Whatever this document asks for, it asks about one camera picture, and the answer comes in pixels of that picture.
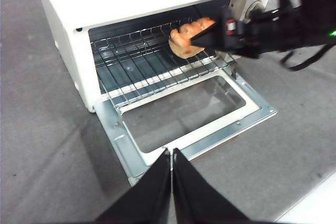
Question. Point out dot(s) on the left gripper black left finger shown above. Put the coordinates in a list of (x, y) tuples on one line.
[(147, 197)]

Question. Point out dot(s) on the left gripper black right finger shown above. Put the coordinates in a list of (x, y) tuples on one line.
[(199, 197)]

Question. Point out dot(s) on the golden brown bread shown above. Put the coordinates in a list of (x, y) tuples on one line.
[(181, 43)]

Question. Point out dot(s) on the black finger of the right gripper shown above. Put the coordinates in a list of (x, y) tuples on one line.
[(210, 37)]

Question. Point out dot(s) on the large cream oven knob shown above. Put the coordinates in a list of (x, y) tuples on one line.
[(253, 7)]

